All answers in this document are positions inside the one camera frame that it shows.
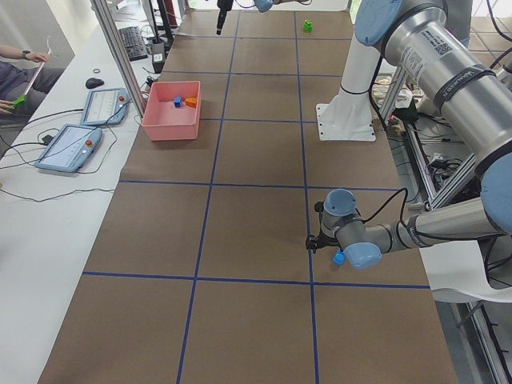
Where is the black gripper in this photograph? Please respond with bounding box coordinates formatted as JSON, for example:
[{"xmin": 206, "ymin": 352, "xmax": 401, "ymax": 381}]
[
  {"xmin": 305, "ymin": 202, "xmax": 339, "ymax": 253},
  {"xmin": 216, "ymin": 0, "xmax": 234, "ymax": 35}
]

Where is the long blue four-stud block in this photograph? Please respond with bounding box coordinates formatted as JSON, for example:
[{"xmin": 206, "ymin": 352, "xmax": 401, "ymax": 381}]
[{"xmin": 333, "ymin": 250, "xmax": 346, "ymax": 266}]

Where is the green block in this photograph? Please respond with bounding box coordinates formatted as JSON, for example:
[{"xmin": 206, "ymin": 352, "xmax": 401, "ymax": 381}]
[{"xmin": 302, "ymin": 20, "xmax": 313, "ymax": 33}]

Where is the orange block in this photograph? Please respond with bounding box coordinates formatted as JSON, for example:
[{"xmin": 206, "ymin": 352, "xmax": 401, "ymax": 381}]
[{"xmin": 184, "ymin": 98, "xmax": 199, "ymax": 109}]

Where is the pink plastic box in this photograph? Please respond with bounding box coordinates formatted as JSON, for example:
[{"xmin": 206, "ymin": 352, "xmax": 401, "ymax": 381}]
[{"xmin": 142, "ymin": 81, "xmax": 202, "ymax": 142}]

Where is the black keyboard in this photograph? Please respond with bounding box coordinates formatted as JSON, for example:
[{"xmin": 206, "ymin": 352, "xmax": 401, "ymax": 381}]
[{"xmin": 118, "ymin": 26, "xmax": 148, "ymax": 62}]

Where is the far teach pendant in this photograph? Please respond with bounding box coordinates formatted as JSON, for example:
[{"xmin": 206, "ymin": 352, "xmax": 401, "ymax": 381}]
[{"xmin": 80, "ymin": 88, "xmax": 130, "ymax": 126}]

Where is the teach pendant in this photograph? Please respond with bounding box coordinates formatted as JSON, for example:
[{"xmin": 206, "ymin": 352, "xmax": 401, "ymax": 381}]
[
  {"xmin": 34, "ymin": 124, "xmax": 102, "ymax": 173},
  {"xmin": 80, "ymin": 88, "xmax": 130, "ymax": 126}
]

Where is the black computer mouse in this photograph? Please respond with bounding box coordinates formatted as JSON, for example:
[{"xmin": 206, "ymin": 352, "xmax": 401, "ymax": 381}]
[{"xmin": 85, "ymin": 78, "xmax": 105, "ymax": 90}]

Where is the near teach pendant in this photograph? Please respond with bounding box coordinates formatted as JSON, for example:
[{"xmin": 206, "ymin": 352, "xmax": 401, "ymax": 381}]
[{"xmin": 34, "ymin": 124, "xmax": 102, "ymax": 173}]

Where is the person at desk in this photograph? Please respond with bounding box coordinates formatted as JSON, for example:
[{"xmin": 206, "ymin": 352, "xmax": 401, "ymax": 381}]
[{"xmin": 1, "ymin": 61, "xmax": 65, "ymax": 115}]

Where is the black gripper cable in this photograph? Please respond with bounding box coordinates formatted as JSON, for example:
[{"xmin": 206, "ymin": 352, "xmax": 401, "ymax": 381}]
[{"xmin": 359, "ymin": 186, "xmax": 410, "ymax": 225}]

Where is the aluminium frame post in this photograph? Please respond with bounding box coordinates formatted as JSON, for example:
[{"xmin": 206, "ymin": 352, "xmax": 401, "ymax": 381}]
[{"xmin": 90, "ymin": 0, "xmax": 146, "ymax": 118}]

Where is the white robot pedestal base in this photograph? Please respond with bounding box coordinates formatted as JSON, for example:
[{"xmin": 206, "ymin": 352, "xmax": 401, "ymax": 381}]
[{"xmin": 316, "ymin": 36, "xmax": 379, "ymax": 142}]

